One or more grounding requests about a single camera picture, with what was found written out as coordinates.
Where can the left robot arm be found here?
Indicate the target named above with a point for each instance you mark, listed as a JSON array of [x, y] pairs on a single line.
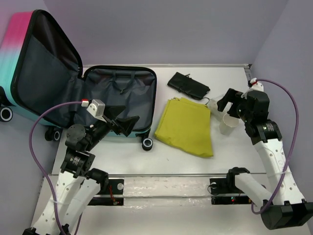
[[78, 182]]

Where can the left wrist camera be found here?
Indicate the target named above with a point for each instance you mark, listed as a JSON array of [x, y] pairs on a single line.
[[96, 109]]

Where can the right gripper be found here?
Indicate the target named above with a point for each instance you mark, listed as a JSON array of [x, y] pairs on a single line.
[[234, 105]]

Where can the pink and teal suitcase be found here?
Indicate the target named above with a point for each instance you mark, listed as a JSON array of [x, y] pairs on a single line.
[[40, 68]]

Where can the yellow cloth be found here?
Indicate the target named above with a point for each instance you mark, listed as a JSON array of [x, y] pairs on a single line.
[[185, 125]]

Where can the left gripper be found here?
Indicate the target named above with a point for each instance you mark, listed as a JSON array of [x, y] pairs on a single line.
[[115, 124]]

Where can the white paper cup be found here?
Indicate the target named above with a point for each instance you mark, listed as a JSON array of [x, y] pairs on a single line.
[[228, 124]]

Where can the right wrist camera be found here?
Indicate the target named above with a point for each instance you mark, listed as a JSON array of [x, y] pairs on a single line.
[[255, 85]]

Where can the black pouch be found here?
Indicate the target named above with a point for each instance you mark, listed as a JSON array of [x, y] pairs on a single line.
[[188, 86]]

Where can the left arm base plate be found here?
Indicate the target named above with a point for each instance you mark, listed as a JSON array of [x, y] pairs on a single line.
[[111, 195]]

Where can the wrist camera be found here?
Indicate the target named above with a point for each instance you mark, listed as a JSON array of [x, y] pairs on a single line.
[[255, 85], [96, 109]]

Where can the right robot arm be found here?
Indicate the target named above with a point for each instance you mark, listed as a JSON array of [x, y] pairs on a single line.
[[283, 205]]

